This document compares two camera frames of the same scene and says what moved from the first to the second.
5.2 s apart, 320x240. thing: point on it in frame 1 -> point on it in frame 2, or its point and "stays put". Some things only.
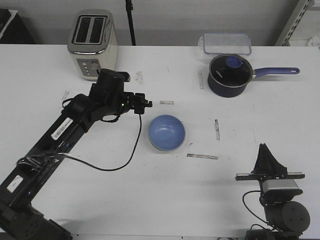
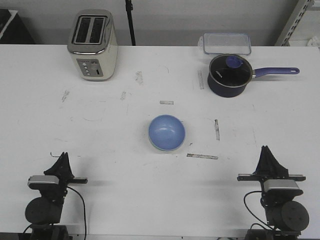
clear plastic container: x=225 y=43 stays put
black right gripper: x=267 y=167 stays put
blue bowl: x=167 y=132 stays put
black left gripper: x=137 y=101 -> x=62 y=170
